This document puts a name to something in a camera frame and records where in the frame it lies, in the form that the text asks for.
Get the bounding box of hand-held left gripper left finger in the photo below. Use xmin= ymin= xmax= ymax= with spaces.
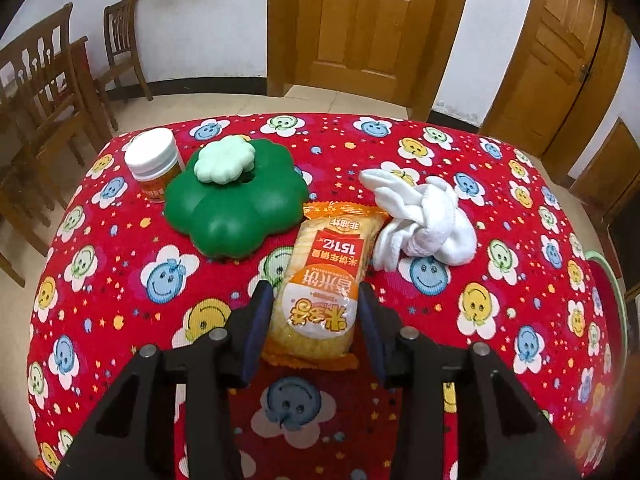
xmin=55 ymin=280 xmax=276 ymax=480

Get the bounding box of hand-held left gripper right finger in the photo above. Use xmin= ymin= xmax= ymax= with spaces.
xmin=357 ymin=281 xmax=583 ymax=480

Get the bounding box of yellow rice cracker packet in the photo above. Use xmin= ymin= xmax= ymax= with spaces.
xmin=261 ymin=201 xmax=391 ymax=372

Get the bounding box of white cloth towel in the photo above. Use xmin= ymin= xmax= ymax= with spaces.
xmin=359 ymin=167 xmax=476 ymax=273

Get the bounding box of green and red plastic basin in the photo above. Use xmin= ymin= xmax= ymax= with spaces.
xmin=582 ymin=250 xmax=631 ymax=401

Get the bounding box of green clover-shaped box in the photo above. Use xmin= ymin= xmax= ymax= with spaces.
xmin=165 ymin=135 xmax=308 ymax=261

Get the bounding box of red smiley flower tablecloth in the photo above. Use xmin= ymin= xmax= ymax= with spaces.
xmin=27 ymin=112 xmax=628 ymax=480

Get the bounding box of white jar with orange label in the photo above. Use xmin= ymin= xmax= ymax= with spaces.
xmin=124 ymin=127 xmax=187 ymax=205

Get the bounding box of wooden chair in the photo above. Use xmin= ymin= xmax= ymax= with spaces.
xmin=0 ymin=125 xmax=68 ymax=288
xmin=95 ymin=0 xmax=154 ymax=104
xmin=0 ymin=2 xmax=118 ymax=161

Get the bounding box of plain wooden door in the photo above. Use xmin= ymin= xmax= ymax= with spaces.
xmin=570 ymin=117 xmax=640 ymax=221

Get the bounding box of brown wooden panel door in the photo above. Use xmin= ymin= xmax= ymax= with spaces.
xmin=267 ymin=0 xmax=473 ymax=122

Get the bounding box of wooden door with metal latch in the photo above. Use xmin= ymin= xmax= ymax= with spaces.
xmin=482 ymin=0 xmax=633 ymax=176

